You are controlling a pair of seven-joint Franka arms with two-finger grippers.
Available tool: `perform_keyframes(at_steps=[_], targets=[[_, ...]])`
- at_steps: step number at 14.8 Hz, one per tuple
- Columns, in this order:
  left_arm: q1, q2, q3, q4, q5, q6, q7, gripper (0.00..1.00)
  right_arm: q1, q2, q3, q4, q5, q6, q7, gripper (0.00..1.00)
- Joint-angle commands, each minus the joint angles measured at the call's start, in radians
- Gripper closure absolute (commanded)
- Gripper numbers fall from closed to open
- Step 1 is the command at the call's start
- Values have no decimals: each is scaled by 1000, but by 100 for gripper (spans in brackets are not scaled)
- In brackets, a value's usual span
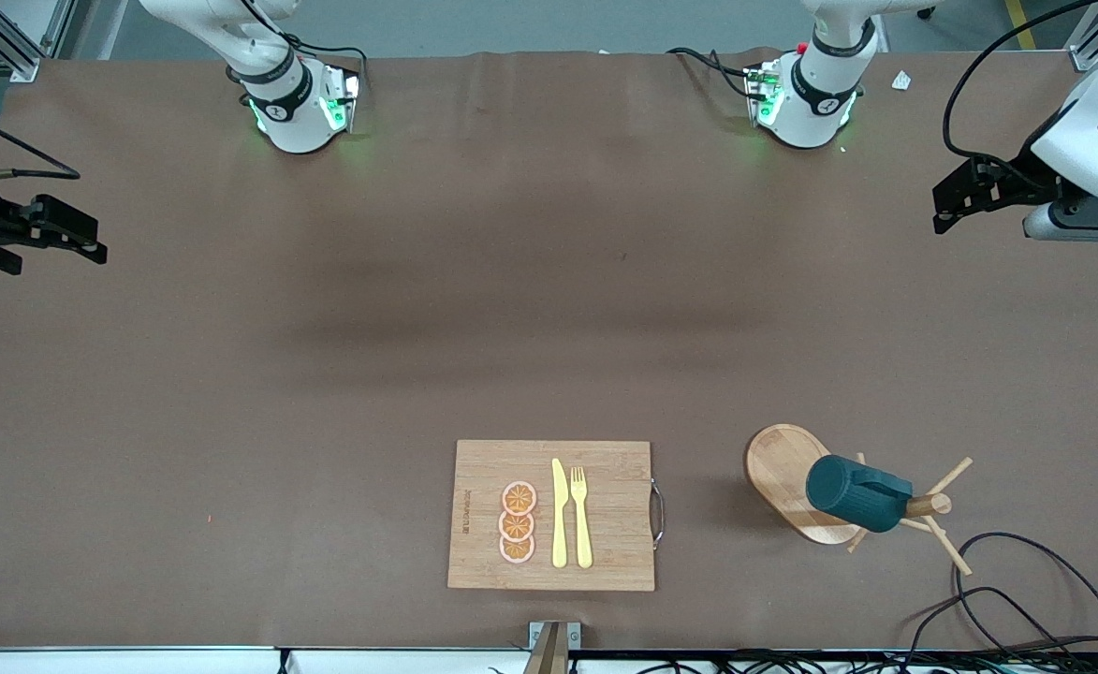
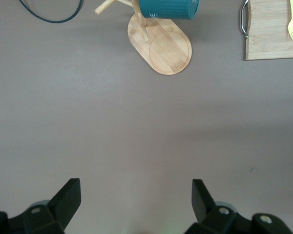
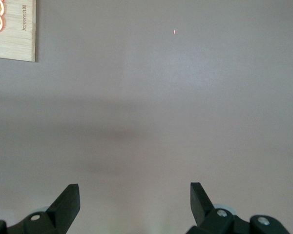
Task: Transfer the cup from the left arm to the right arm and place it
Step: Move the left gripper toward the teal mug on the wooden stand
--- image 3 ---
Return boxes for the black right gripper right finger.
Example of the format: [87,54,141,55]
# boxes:
[185,182,292,234]

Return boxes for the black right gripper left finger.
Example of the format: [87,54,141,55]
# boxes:
[0,184,81,234]

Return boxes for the table cover sheet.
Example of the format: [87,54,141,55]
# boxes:
[0,0,293,234]

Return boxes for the bamboo cutting board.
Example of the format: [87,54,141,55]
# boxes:
[0,0,37,62]

